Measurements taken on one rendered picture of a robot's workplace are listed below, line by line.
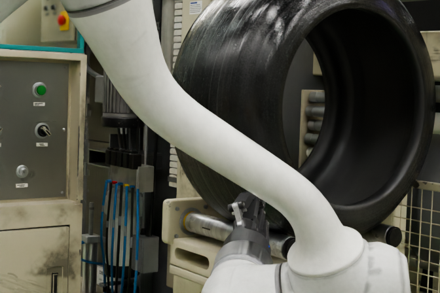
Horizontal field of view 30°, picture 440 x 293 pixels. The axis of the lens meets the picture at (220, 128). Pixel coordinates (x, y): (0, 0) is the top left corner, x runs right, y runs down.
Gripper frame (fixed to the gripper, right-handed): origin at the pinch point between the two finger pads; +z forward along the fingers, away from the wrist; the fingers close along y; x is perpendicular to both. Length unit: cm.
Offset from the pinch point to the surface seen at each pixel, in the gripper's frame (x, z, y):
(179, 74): -11.6, 23.9, -18.4
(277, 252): -2.5, 6.7, 15.7
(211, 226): -18.0, 21.8, 14.4
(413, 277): 8, 98, 91
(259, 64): 6.3, 13.6, -18.4
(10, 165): -67, 44, -5
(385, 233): 15.3, 24.5, 28.5
